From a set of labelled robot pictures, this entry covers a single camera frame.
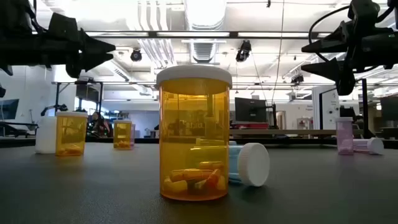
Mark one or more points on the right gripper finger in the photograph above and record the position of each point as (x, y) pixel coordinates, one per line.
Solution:
(335, 42)
(340, 73)

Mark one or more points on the amber pill bottle white cap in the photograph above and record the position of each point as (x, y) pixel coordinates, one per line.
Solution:
(71, 133)
(186, 124)
(122, 133)

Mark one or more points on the black table mat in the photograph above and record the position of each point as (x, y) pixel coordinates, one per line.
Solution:
(93, 193)

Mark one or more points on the black computer monitor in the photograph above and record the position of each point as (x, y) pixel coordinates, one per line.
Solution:
(390, 109)
(250, 109)
(347, 112)

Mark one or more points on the pink pill bottle white cap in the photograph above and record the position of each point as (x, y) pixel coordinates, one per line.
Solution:
(371, 145)
(133, 135)
(344, 137)

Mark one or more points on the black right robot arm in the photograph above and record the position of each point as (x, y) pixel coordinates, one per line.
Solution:
(392, 46)

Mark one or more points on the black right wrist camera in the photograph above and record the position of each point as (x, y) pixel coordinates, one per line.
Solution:
(362, 11)

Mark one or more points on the wooden shelf board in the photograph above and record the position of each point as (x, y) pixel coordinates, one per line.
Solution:
(280, 132)

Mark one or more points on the black monitor blue screen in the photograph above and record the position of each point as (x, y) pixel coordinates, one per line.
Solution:
(9, 109)

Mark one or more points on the person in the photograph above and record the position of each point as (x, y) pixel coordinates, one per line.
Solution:
(99, 124)

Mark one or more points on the black metal frame stand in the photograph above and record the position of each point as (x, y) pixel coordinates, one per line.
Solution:
(57, 96)

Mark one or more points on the black overhead crossbar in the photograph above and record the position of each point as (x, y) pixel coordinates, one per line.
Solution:
(233, 34)

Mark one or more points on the blue pill bottle white cap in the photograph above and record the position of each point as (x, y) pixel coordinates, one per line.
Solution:
(253, 165)

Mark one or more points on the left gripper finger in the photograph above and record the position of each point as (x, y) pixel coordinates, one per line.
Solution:
(93, 45)
(90, 60)

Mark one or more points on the black metal shelf frame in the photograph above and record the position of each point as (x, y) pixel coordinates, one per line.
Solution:
(364, 118)

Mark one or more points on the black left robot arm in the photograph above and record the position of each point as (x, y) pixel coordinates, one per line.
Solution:
(12, 46)

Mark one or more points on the black aluminium rig frame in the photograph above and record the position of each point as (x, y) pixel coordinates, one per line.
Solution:
(143, 140)

